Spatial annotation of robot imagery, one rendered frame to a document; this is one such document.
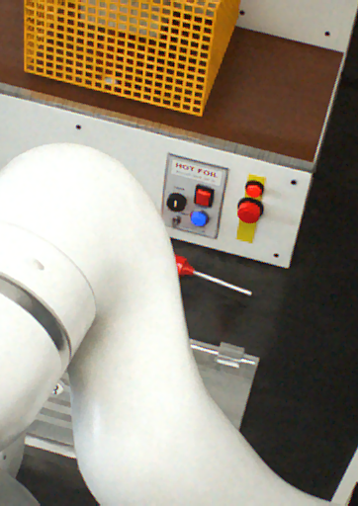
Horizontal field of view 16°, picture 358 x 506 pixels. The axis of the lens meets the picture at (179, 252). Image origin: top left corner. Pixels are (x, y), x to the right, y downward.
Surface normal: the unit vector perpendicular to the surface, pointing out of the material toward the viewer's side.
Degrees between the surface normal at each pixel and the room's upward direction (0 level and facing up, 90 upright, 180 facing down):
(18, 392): 59
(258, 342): 0
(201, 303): 0
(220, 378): 0
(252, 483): 49
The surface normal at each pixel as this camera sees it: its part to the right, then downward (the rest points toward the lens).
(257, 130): 0.09, -0.64
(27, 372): 0.80, -0.04
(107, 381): -0.56, -0.10
